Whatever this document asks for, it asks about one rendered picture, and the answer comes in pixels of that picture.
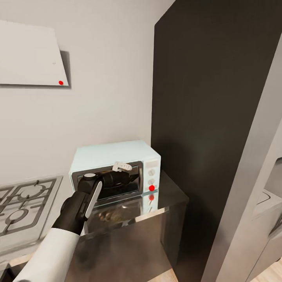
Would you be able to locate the microwave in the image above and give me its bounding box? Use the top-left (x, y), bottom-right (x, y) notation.
top-left (69, 139), bottom-right (161, 206)

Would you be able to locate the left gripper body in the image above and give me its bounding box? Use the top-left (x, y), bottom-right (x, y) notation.
top-left (108, 169), bottom-right (130, 186)

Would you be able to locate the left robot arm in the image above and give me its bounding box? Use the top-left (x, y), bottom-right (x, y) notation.
top-left (13, 161), bottom-right (139, 282)

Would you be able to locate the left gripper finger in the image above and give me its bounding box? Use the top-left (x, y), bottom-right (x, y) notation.
top-left (129, 174), bottom-right (139, 183)

